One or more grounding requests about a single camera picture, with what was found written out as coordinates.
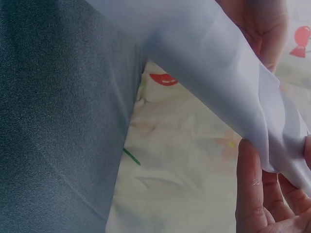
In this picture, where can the person's left hand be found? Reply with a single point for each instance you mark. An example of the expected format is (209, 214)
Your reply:
(269, 21)

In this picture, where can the person's right hand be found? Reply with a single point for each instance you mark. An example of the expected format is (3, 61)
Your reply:
(284, 225)

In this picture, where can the person's right thumb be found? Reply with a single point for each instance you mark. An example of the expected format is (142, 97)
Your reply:
(308, 150)

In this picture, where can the person's right fingers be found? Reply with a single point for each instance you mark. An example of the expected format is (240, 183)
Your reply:
(249, 179)

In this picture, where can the person's left fingers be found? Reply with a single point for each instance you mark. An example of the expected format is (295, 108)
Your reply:
(273, 43)

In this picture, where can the white cloth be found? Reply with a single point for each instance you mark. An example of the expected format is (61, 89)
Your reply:
(218, 80)

